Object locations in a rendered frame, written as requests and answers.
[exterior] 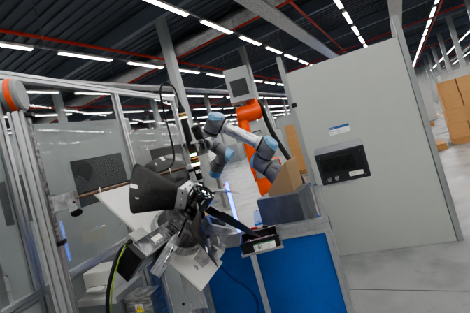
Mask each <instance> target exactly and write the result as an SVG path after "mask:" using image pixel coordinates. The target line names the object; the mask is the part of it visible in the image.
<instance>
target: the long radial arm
mask: <svg viewBox="0 0 470 313"><path fill-rule="evenodd" d="M179 229H180V226H179V225H177V223H176V222H175V221H173V220H172V219H171V220H169V221H168V222H166V223H165V224H163V225H161V226H160V227H158V228H156V229H155V230H153V231H152V232H150V233H149V234H147V235H145V236H144V237H142V238H141V239H139V240H137V241H136V242H134V243H133V244H134V245H135V246H136V247H138V248H139V249H140V250H141V251H142V252H143V253H144V254H145V255H146V258H145V260H144V261H143V262H142V264H141V266H140V268H139V269H138V270H137V272H136V274H135V275H134V277H135V276H136V275H137V274H139V273H140V271H142V270H143V269H144V268H146V267H147V266H148V265H150V264H151V263H152V262H153V261H154V260H156V259H157V257H158V256H159V254H160V253H161V251H162V250H163V248H164V246H165V245H166V243H167V242H168V241H169V238H170V237H171V236H172V237H173V235H176V233H177V232H178V231H179Z"/></svg>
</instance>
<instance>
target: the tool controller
mask: <svg viewBox="0 0 470 313"><path fill-rule="evenodd" d="M314 157H315V161H316V164H317V167H318V170H319V174H320V177H321V180H322V184H323V185H324V186H325V185H328V184H334V183H338V182H345V181H348V180H355V179H358V178H362V177H368V176H371V172H370V169H369V164H368V161H367V158H366V153H365V150H364V146H363V144H362V141H361V140H360V139H359V138H358V139H355V140H350V141H347V142H344V143H339V144H335V145H330V146H326V147H321V148H318V149H315V150H314Z"/></svg>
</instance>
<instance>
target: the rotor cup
mask: <svg viewBox="0 0 470 313"><path fill-rule="evenodd" d="M192 190H193V192H192ZM202 190H203V191H205V193H203V192H202ZM191 192H192V194H191V195H190V193H191ZM213 199H214V195H213V193H212V191H211V190H210V189H209V188H207V187H205V186H204V185H202V184H194V185H193V186H192V188H191V189H190V191H189V192H188V194H187V202H186V206H185V209H184V210H182V209H179V211H180V212H181V213H182V215H184V216H185V217H187V218H188V219H190V220H192V221H194V218H195V213H197V207H196V202H197V203H198V206H199V208H200V210H199V211H200V212H201V217H202V220H203V218H204V217H205V212H204V211H205V210H206V209H207V208H208V206H209V205H210V204H211V202H212V200H213ZM203 200H205V201H204V202H203V204H202V205H201V203H202V201H203Z"/></svg>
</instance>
